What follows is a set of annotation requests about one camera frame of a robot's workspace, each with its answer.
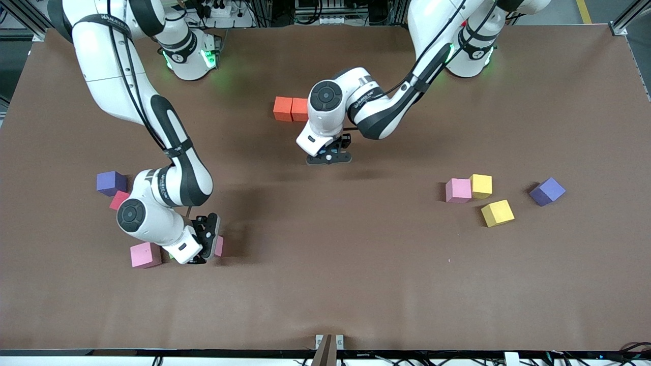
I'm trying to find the aluminium frame profile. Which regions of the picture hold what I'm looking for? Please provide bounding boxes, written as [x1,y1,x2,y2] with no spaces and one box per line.
[0,0,51,42]
[610,0,651,36]

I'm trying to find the black cable bundle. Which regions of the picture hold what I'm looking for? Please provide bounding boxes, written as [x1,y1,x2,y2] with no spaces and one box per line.
[618,342,651,362]

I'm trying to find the yellow foam cube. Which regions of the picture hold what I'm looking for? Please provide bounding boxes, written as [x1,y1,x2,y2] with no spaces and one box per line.
[469,174,493,200]
[481,199,515,228]

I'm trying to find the small metal bracket plate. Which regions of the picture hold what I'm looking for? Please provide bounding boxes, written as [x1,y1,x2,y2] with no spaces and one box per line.
[315,334,345,350]

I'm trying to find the purple foam cube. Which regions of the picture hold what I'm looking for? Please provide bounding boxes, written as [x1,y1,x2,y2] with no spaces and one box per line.
[96,171,128,197]
[529,177,566,207]

